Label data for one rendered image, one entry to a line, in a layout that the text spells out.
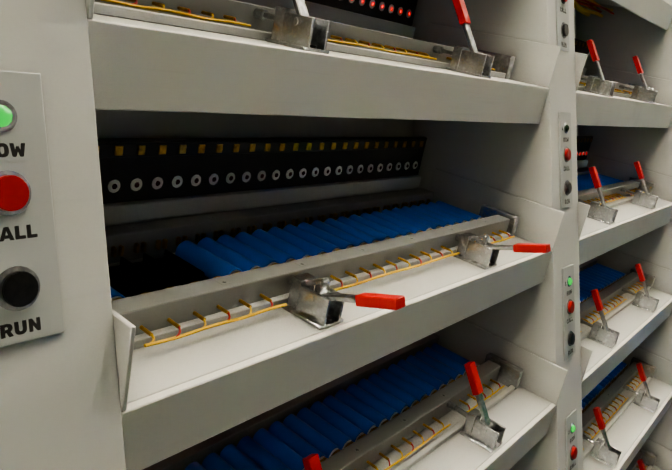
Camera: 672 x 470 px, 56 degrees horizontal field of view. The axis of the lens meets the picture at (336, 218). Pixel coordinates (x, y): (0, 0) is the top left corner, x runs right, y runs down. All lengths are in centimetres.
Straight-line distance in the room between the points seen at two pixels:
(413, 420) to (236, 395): 33
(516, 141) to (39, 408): 66
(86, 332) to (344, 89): 26
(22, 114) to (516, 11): 66
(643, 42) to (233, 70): 122
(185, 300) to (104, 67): 16
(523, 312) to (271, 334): 49
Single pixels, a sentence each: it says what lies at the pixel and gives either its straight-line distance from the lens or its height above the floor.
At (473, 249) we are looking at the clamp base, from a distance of 69.
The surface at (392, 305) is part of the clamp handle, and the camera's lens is 43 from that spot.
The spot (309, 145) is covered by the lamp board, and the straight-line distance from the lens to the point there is 68.
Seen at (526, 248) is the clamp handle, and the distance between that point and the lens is 67.
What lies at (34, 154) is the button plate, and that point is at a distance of 32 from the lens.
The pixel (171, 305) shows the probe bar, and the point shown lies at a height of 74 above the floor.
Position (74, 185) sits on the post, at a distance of 33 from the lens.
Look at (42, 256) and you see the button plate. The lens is 32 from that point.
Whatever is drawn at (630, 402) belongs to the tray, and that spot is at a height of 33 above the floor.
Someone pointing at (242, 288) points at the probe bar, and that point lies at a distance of 46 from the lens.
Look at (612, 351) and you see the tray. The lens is 112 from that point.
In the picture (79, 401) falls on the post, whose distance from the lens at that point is 35.
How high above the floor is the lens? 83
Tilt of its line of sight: 5 degrees down
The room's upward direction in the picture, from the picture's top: 3 degrees counter-clockwise
